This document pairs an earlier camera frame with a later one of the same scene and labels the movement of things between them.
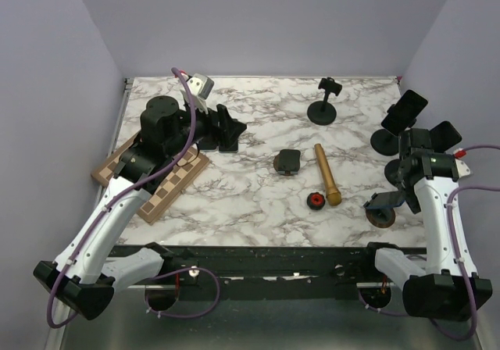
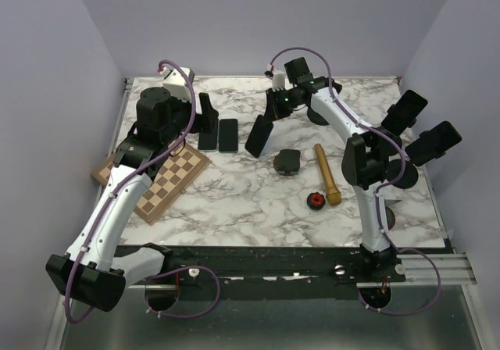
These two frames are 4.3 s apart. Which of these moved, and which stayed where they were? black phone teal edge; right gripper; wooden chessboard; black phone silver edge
Moved: right gripper
Stayed: black phone silver edge; black phone teal edge; wooden chessboard
